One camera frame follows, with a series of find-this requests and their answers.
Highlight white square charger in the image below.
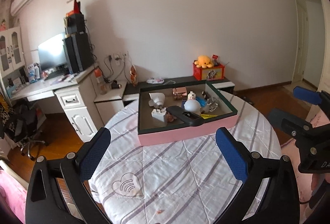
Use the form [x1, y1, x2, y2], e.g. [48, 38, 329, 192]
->
[151, 108, 169, 127]

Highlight white door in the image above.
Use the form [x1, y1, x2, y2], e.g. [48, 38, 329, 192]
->
[291, 0, 310, 84]

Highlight red black box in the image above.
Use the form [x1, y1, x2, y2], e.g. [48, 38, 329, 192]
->
[66, 0, 83, 17]

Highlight pale pink quilt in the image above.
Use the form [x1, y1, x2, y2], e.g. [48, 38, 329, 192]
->
[280, 111, 330, 214]

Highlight anatomical torso model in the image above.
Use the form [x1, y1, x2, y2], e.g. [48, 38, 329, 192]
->
[129, 64, 139, 85]

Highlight person's right hand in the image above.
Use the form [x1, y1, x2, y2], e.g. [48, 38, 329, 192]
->
[310, 172, 324, 198]

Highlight black cables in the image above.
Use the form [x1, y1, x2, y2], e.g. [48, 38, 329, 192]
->
[84, 18, 130, 83]

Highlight bright pink blanket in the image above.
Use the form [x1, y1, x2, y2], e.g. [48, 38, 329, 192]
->
[0, 166, 28, 224]

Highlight pink bottle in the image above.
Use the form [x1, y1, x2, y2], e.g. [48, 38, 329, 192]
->
[93, 67, 108, 95]

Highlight white glass-door cabinet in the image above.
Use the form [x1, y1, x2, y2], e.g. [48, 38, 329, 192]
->
[0, 26, 26, 85]

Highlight white cone-shaped plug adapter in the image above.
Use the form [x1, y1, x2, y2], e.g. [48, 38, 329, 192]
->
[148, 93, 166, 108]

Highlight red printed box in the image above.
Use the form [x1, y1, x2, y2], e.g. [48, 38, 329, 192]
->
[193, 62, 225, 81]

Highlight white round night light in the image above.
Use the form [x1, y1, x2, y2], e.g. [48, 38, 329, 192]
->
[184, 100, 201, 114]

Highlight white desk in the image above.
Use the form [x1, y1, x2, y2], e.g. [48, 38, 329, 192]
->
[6, 66, 104, 142]

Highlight wall power outlets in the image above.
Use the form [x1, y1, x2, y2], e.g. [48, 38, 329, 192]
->
[106, 51, 130, 61]

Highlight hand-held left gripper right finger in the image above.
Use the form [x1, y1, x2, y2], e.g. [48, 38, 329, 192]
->
[215, 127, 301, 224]

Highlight clear plastic hair clip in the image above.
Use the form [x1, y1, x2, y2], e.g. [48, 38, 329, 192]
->
[205, 97, 220, 113]

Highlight grey printed garment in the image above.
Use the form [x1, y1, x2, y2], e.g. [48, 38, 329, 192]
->
[0, 94, 19, 137]

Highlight black remote control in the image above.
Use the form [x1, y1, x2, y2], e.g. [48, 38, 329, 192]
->
[166, 106, 204, 127]

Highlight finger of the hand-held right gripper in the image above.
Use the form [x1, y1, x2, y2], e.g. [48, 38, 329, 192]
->
[268, 108, 323, 161]
[293, 86, 330, 137]

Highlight orange octopus plush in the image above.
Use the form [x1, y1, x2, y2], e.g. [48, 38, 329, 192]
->
[194, 55, 214, 68]

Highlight rose gold jar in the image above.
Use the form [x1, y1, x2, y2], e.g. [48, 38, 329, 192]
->
[172, 87, 187, 100]

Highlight black computer monitor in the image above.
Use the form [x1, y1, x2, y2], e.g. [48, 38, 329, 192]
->
[38, 33, 67, 70]

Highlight black keyboard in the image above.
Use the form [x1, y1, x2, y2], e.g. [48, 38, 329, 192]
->
[47, 67, 69, 77]

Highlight blue white carton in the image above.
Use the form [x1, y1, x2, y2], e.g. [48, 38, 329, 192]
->
[27, 62, 42, 83]

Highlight black speaker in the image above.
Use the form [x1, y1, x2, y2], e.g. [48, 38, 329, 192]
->
[64, 14, 86, 35]

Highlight pink storage box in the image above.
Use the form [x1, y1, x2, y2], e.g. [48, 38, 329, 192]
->
[137, 80, 238, 147]

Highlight white striped quilt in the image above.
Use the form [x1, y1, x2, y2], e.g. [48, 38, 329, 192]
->
[89, 91, 282, 224]

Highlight black speaker tower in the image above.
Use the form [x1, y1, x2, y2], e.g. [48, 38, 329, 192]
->
[62, 32, 94, 74]

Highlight white side table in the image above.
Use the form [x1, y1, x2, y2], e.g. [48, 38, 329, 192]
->
[93, 81, 128, 127]

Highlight white bed frame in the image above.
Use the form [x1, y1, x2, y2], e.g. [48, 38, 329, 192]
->
[0, 159, 29, 184]

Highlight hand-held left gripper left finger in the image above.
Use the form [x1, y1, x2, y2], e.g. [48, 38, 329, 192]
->
[25, 127, 112, 224]

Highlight black office chair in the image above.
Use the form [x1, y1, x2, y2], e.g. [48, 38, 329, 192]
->
[0, 99, 50, 162]

